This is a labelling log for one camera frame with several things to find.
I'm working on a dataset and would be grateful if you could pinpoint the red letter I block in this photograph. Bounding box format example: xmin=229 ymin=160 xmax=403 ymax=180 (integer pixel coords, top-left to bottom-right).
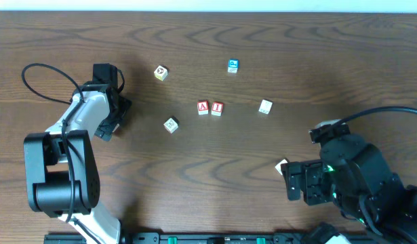
xmin=211 ymin=102 xmax=224 ymax=116

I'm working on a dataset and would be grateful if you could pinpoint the red letter A block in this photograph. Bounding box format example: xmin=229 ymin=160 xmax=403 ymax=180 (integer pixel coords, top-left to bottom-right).
xmin=197 ymin=100 xmax=209 ymax=115

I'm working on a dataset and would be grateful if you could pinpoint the green letter R block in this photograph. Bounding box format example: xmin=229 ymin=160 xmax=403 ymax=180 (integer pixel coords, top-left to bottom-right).
xmin=275 ymin=159 xmax=289 ymax=175

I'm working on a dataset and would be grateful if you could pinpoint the yellow edged picture block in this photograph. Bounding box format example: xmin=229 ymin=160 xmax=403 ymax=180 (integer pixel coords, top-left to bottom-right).
xmin=153 ymin=65 xmax=168 ymax=81

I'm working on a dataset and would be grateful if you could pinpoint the plain picture wooden block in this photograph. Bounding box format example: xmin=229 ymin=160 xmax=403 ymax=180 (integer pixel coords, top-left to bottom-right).
xmin=258 ymin=99 xmax=273 ymax=115

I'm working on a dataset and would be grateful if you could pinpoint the dragonfly picture wooden block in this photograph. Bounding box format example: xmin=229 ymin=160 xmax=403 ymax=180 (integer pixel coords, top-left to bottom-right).
xmin=163 ymin=117 xmax=179 ymax=134

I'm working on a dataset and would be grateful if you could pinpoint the blue letter P block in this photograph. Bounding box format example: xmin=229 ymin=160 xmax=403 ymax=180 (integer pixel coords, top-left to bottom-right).
xmin=227 ymin=59 xmax=239 ymax=73

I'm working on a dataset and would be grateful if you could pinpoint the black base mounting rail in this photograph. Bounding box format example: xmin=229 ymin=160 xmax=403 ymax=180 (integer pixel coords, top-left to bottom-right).
xmin=43 ymin=232 xmax=377 ymax=244

